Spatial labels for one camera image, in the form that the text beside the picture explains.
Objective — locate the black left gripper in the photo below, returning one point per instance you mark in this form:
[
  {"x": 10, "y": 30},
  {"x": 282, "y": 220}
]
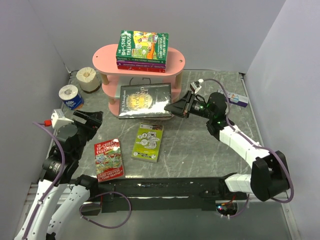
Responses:
[{"x": 96, "y": 118}]

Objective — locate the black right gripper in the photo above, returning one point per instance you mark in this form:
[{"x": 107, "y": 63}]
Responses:
[{"x": 179, "y": 108}]

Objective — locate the black Maugham book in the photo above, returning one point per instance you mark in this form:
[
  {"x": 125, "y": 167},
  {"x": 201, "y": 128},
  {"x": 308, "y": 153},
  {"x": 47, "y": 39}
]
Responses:
[{"x": 144, "y": 101}]

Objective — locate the grey Great Gatsby book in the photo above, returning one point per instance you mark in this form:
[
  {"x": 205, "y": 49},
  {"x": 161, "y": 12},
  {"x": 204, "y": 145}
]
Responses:
[{"x": 130, "y": 81}]

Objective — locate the red 156-storey treehouse book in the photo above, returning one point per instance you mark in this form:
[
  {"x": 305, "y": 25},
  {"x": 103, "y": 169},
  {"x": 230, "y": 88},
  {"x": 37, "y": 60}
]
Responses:
[{"x": 142, "y": 69}]

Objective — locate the purple 117-storey treehouse book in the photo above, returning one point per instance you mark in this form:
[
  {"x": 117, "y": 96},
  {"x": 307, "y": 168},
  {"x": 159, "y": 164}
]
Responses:
[{"x": 140, "y": 64}]

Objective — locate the green 104-storey treehouse book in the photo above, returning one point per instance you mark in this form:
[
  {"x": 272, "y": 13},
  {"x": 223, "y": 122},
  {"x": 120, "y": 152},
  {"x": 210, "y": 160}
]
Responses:
[{"x": 142, "y": 46}]

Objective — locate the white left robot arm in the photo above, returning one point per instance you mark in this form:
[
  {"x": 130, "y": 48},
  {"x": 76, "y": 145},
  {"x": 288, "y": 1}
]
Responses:
[{"x": 46, "y": 220}]

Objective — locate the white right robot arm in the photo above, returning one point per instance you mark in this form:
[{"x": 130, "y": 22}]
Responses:
[{"x": 269, "y": 172}]

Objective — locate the blue wrapped toilet paper roll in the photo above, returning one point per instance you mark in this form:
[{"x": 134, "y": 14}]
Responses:
[{"x": 71, "y": 97}]

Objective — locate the beige toilet paper roll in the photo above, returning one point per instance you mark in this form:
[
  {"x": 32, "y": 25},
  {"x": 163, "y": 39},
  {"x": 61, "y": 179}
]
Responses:
[{"x": 88, "y": 80}]

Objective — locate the red 13-storey treehouse book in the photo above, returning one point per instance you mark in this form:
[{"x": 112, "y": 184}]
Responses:
[{"x": 108, "y": 160}]

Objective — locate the lime green treehouse book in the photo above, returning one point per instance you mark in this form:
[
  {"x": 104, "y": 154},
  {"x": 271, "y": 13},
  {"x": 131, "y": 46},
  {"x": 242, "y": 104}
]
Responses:
[{"x": 147, "y": 142}]

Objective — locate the pink three-tier shelf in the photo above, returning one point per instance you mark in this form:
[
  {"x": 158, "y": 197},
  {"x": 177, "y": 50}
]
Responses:
[{"x": 104, "y": 60}]

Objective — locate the purple white small box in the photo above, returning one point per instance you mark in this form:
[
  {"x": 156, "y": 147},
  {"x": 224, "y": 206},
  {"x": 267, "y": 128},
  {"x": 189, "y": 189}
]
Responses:
[{"x": 237, "y": 99}]

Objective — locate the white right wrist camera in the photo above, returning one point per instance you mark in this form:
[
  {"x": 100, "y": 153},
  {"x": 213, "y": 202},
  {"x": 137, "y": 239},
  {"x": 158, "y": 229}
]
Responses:
[{"x": 196, "y": 86}]

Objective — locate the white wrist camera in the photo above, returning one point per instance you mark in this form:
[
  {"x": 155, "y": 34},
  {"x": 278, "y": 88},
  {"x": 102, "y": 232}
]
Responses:
[
  {"x": 57, "y": 120},
  {"x": 196, "y": 86}
]

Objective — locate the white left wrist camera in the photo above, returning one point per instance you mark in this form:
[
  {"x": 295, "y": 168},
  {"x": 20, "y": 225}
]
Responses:
[{"x": 57, "y": 120}]

